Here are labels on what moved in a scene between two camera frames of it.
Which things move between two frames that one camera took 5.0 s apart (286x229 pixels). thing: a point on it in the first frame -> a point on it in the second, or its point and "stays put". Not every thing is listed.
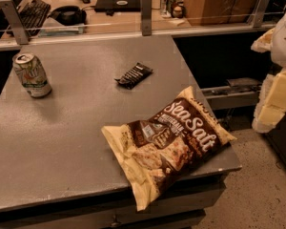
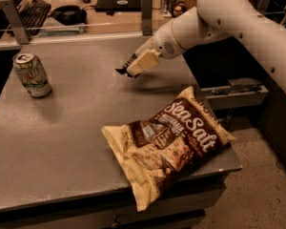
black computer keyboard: (32, 16) stays put
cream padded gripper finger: (276, 96) -> (165, 43)
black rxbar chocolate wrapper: (135, 74) -> (124, 71)
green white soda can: (32, 74) stays put
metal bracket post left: (14, 20) stays put
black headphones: (69, 15) stays put
